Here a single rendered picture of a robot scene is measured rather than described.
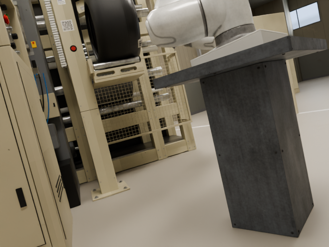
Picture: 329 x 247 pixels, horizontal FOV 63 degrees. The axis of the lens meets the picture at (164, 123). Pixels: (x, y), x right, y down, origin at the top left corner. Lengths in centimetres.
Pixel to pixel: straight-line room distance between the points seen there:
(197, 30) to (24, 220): 97
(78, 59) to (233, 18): 125
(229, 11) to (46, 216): 104
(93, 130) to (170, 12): 116
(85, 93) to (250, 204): 135
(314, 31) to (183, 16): 1266
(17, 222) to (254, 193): 90
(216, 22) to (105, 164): 132
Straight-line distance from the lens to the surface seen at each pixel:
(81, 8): 254
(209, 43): 172
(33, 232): 122
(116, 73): 191
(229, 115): 101
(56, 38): 206
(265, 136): 97
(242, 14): 107
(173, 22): 104
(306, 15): 1371
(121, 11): 192
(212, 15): 105
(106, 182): 202
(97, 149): 198
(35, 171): 116
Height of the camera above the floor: 56
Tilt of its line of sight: 5 degrees down
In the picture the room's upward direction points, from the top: 13 degrees counter-clockwise
